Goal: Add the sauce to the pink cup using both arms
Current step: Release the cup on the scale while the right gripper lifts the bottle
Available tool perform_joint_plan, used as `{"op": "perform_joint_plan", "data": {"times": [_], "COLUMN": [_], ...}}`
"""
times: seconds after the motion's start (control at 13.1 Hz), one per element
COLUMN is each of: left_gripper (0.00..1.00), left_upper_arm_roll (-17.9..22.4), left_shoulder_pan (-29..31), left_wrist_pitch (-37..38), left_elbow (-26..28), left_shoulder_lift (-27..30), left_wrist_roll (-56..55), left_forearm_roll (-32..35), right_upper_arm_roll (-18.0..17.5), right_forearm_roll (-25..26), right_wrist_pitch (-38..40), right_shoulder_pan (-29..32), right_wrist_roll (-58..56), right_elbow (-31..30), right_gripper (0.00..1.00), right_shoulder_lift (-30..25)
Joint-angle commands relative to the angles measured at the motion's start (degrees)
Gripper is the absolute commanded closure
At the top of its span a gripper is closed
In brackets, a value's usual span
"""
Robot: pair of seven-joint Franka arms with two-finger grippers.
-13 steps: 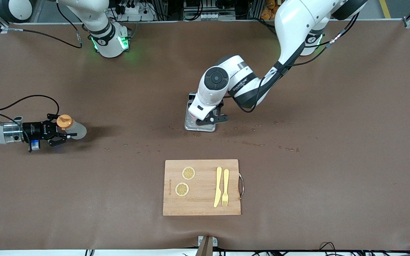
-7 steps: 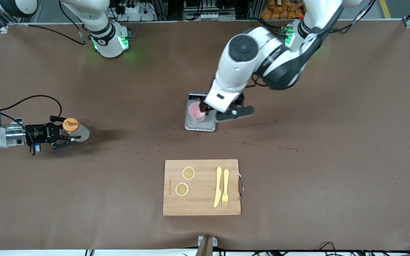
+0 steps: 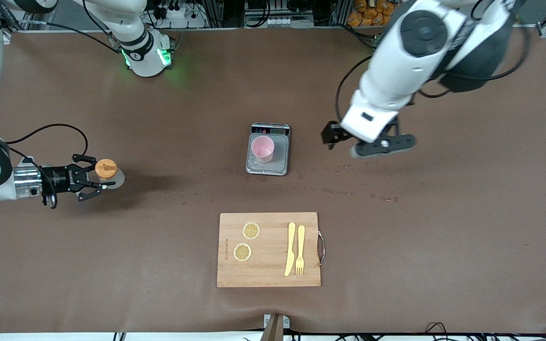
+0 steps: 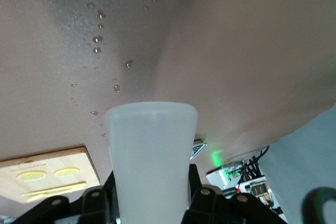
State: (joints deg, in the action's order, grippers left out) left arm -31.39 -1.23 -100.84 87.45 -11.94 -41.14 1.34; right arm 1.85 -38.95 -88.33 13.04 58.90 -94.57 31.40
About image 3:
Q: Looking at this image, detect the pink plastic cup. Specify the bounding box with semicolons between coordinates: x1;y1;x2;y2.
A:
251;135;275;163

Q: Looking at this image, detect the translucent sauce bottle orange cap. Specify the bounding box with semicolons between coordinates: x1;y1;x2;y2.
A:
95;158;126;190

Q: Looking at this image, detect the orange snack pile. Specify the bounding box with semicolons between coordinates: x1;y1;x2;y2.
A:
347;0;404;27

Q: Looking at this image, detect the yellow plastic fork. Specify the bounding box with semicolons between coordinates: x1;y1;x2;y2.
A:
295;225;306;276

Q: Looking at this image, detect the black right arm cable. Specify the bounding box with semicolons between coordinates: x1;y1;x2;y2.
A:
0;0;129;209

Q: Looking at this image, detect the white power strip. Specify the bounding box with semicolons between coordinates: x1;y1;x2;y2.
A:
155;0;208;20

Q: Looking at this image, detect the metal table edge bracket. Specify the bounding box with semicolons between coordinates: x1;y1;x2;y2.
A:
261;314;291;341

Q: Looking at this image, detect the wooden cutting board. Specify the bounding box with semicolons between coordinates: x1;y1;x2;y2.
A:
217;212;326;288

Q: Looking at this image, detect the brown table mat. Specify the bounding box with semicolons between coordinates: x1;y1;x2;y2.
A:
0;26;546;334

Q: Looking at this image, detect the yellow plastic knife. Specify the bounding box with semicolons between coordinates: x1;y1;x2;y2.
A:
284;222;297;277

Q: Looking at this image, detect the silver digital kitchen scale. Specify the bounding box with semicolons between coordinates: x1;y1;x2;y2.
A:
246;123;291;176

